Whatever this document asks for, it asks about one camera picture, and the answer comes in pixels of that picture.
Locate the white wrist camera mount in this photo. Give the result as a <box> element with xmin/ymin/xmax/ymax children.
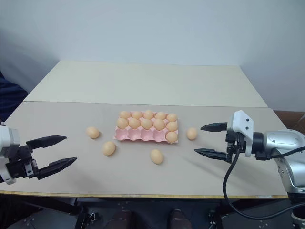
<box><xmin>226</xmin><ymin>110</ymin><xmax>254</xmax><ymax>158</ymax></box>
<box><xmin>0</xmin><ymin>122</ymin><xmax>21</xmax><ymax>186</ymax></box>

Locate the black table frame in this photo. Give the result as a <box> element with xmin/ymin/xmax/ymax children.
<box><xmin>0</xmin><ymin>192</ymin><xmax>290</xmax><ymax>229</ymax></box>

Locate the dark blue fabric object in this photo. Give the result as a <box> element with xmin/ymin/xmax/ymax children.
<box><xmin>0</xmin><ymin>70</ymin><xmax>29</xmax><ymax>125</ymax></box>

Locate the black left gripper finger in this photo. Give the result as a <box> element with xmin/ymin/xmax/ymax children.
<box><xmin>26</xmin><ymin>135</ymin><xmax>67</xmax><ymax>151</ymax></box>
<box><xmin>36</xmin><ymin>156</ymin><xmax>78</xmax><ymax>180</ymax></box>

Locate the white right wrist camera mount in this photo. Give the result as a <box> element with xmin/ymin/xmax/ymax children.
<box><xmin>226</xmin><ymin>110</ymin><xmax>254</xmax><ymax>158</ymax></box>

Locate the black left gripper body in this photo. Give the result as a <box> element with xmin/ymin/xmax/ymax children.
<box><xmin>1</xmin><ymin>142</ymin><xmax>40</xmax><ymax>180</ymax></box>

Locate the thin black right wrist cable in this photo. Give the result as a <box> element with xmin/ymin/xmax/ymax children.
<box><xmin>256</xmin><ymin>146</ymin><xmax>305</xmax><ymax>160</ymax></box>

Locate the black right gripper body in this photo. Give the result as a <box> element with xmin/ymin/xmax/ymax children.
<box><xmin>224</xmin><ymin>130</ymin><xmax>246</xmax><ymax>164</ymax></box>

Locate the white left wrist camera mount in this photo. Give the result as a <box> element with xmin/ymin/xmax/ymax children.
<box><xmin>0</xmin><ymin>122</ymin><xmax>21</xmax><ymax>186</ymax></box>

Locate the pink egg tray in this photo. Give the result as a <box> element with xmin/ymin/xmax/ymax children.
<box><xmin>112</xmin><ymin>111</ymin><xmax>180</xmax><ymax>145</ymax></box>

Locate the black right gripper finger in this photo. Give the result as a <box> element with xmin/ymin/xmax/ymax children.
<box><xmin>194</xmin><ymin>148</ymin><xmax>233</xmax><ymax>164</ymax></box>
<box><xmin>200</xmin><ymin>122</ymin><xmax>229</xmax><ymax>133</ymax></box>

